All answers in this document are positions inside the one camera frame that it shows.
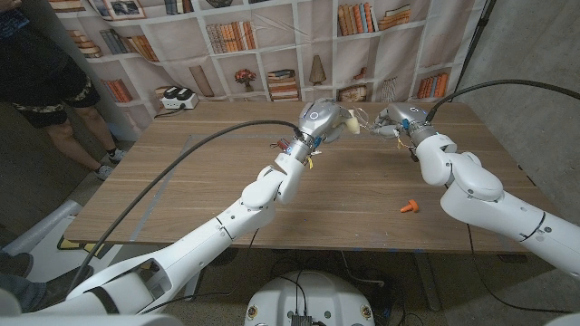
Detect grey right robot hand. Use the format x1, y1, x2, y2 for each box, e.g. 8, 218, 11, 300
373, 102, 439, 147

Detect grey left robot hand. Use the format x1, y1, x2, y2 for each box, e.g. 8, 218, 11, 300
285, 99, 354, 158

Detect yellow sponge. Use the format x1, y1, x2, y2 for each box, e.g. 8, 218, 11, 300
343, 116, 362, 136

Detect white foam tube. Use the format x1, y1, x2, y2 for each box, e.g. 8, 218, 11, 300
0, 198, 85, 257

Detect printed bookshelf backdrop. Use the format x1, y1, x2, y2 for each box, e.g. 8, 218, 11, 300
47, 0, 493, 132

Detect black backdrop stand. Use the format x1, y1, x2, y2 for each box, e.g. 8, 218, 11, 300
450, 0, 498, 103

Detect white power strip black plugs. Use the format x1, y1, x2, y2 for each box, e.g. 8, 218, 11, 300
160, 85, 200, 110

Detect metal table leg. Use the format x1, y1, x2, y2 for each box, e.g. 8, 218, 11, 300
414, 252, 441, 312

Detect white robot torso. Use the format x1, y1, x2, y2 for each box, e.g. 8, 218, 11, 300
244, 270, 376, 326

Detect person in black clothes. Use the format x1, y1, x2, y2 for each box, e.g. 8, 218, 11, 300
0, 0, 128, 181

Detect person in jeans dark shoes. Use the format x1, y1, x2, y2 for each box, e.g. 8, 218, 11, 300
0, 251, 94, 313

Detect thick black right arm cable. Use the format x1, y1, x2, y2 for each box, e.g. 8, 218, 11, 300
424, 79, 580, 123

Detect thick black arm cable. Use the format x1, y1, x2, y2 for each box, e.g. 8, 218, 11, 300
67, 120, 305, 295
424, 79, 580, 123

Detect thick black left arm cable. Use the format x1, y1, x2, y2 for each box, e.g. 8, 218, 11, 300
67, 120, 305, 295

